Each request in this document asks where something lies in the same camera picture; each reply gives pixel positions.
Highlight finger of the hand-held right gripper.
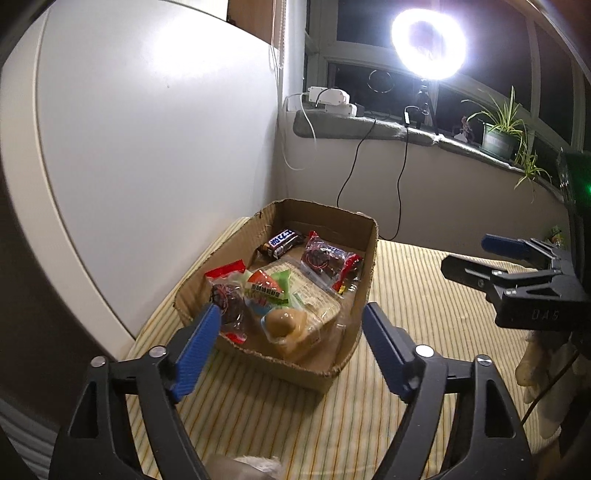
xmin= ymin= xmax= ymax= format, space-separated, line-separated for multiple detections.
xmin=440 ymin=254 xmax=555 ymax=299
xmin=480 ymin=233 xmax=573 ymax=273

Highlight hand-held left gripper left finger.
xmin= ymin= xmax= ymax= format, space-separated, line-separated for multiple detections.
xmin=48 ymin=302 xmax=222 ymax=480

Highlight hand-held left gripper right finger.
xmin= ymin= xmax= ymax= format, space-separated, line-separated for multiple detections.
xmin=362 ymin=302 xmax=534 ymax=480

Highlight clear red-edged snack packet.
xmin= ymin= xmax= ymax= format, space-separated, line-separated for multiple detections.
xmin=299 ymin=231 xmax=363 ymax=296
xmin=204 ymin=259 xmax=247 ymax=344

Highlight brown cardboard box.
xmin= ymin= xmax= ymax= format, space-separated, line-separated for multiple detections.
xmin=173 ymin=198 xmax=380 ymax=393

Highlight clear bread package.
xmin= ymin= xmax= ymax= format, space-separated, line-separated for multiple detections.
xmin=259 ymin=258 xmax=345 ymax=361

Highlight tan jelly cup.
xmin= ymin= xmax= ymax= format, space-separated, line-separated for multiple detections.
xmin=259 ymin=308 xmax=310 ymax=358

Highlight red and teal snack packet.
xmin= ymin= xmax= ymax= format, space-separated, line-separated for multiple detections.
xmin=244 ymin=270 xmax=282 ymax=315

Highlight brown chocolate bar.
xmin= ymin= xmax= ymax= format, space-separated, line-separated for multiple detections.
xmin=256 ymin=228 xmax=306 ymax=259

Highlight person's right forearm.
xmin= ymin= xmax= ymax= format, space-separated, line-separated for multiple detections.
xmin=515 ymin=330 xmax=583 ymax=439

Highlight person's left forearm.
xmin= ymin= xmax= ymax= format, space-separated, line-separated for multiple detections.
xmin=203 ymin=455 xmax=284 ymax=480

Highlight potted spider plant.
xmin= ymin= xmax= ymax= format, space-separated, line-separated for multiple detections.
xmin=462 ymin=85 xmax=552 ymax=204

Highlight striped yellow cloth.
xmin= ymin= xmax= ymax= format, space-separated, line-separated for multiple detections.
xmin=124 ymin=217 xmax=561 ymax=480

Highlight small pink ornament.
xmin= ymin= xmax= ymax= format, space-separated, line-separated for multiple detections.
xmin=455 ymin=115 xmax=478 ymax=144

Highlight black light tripod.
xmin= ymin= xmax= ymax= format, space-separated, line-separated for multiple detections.
xmin=411 ymin=78 xmax=439 ymax=134

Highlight white power strip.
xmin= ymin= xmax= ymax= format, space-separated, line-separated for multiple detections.
xmin=323 ymin=102 xmax=365 ymax=117

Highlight white cabinet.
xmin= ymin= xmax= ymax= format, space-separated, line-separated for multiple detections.
xmin=0 ymin=0 xmax=287 ymax=365

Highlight white charger device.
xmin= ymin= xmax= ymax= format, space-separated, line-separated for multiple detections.
xmin=307 ymin=86 xmax=348 ymax=106

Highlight window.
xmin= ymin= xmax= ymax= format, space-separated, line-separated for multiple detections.
xmin=305 ymin=0 xmax=591 ymax=153

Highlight brown wooden panel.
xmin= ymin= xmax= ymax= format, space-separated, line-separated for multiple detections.
xmin=228 ymin=0 xmax=278 ymax=44

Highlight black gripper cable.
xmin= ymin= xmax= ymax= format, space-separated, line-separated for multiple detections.
xmin=519 ymin=330 xmax=589 ymax=423

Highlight black power cable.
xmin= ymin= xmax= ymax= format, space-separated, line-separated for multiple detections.
xmin=379 ymin=105 xmax=428 ymax=241
xmin=336 ymin=116 xmax=378 ymax=209

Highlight white cable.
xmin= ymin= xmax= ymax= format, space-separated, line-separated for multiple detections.
xmin=277 ymin=92 xmax=319 ymax=171

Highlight ring light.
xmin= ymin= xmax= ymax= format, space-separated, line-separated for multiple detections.
xmin=390 ymin=7 xmax=468 ymax=81

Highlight white hanging cords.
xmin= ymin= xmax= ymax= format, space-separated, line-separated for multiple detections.
xmin=270 ymin=0 xmax=283 ymax=70

